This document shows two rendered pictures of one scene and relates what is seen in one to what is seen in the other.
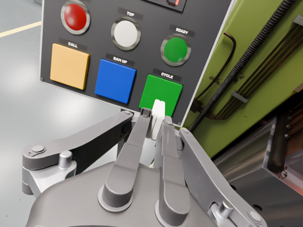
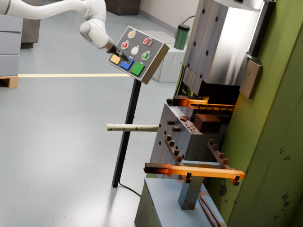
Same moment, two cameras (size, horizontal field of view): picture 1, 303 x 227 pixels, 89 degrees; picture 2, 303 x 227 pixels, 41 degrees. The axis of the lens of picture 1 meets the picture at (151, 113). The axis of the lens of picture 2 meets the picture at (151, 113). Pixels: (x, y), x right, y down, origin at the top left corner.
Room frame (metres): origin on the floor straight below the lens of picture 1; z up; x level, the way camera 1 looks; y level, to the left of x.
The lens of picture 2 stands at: (-1.55, -1.71, 1.83)
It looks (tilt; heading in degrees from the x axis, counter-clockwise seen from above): 24 degrees down; 40
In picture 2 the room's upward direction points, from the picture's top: 14 degrees clockwise
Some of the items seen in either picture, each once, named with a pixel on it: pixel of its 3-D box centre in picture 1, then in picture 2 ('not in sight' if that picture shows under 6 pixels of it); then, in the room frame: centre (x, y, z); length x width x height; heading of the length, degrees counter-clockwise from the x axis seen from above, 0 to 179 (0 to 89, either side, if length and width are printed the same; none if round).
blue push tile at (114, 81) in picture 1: (115, 81); (127, 63); (0.24, 0.09, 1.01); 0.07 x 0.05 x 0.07; 91
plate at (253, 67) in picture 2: not in sight; (250, 79); (0.21, -0.79, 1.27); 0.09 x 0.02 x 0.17; 66
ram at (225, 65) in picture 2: not in sight; (241, 44); (0.39, -0.57, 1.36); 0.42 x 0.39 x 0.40; 156
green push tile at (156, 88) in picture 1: (160, 96); (137, 69); (0.24, -0.01, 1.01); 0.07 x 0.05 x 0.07; 91
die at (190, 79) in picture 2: not in sight; (223, 83); (0.41, -0.53, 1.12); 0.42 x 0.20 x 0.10; 156
